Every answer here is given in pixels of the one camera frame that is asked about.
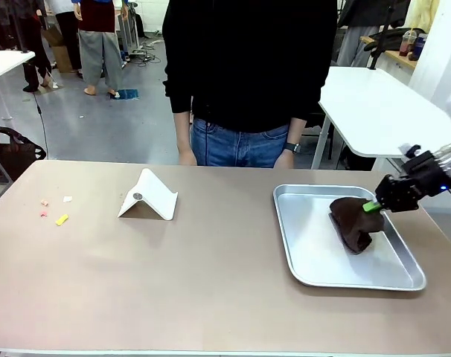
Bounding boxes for person left forearm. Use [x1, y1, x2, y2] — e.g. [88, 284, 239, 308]
[287, 118, 307, 145]

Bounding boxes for wooden counter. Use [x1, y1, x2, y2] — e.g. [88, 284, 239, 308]
[359, 35, 419, 71]

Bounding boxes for dark brown cloth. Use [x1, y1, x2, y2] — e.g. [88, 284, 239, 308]
[328, 196, 386, 255]

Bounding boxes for person left hand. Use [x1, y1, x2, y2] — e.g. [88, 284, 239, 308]
[273, 150, 295, 170]

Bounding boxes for plastic cup red drink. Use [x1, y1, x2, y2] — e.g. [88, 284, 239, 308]
[398, 29, 416, 58]

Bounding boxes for blue floor mat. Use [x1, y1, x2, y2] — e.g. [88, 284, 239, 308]
[116, 88, 141, 101]

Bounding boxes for bystander black clothes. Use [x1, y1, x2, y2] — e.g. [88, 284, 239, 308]
[9, 0, 57, 93]

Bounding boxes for bystander white shirt black trousers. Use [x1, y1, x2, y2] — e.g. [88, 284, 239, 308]
[46, 0, 83, 79]

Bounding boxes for silver metal tray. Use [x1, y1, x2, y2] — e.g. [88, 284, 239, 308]
[272, 184, 427, 292]

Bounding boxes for white folded stand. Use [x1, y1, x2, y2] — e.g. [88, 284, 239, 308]
[117, 167, 179, 221]

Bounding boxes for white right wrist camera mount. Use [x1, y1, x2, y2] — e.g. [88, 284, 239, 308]
[398, 142, 423, 160]

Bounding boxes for black bag on counter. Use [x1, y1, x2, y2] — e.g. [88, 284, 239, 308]
[363, 28, 412, 53]

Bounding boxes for blue cup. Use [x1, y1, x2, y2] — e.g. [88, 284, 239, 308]
[409, 33, 429, 62]

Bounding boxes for black pole clamp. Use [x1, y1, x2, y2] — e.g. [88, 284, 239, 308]
[368, 0, 394, 71]

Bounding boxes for small white table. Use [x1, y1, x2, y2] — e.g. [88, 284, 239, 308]
[0, 50, 36, 122]

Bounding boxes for person torso black sweater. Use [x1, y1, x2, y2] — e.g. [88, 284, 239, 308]
[161, 0, 338, 133]

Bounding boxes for blue jeans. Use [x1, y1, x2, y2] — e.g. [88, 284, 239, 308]
[190, 118, 290, 168]

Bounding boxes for black tote bag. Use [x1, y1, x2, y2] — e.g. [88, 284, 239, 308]
[0, 126, 48, 173]

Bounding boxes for person right hand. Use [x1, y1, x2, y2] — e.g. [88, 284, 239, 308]
[178, 147, 199, 167]

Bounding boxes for cream hanging garment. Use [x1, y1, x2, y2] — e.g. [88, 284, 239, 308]
[409, 0, 441, 35]

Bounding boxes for floor cables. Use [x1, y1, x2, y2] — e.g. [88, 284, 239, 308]
[134, 39, 164, 67]

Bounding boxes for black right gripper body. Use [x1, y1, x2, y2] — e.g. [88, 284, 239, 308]
[391, 150, 451, 213]

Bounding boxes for cardboard box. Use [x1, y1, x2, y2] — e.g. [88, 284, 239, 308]
[42, 25, 74, 74]

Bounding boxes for large white table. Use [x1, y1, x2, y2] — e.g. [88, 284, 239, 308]
[310, 65, 451, 170]

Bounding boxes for person right forearm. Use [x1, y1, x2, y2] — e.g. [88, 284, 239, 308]
[173, 111, 193, 152]

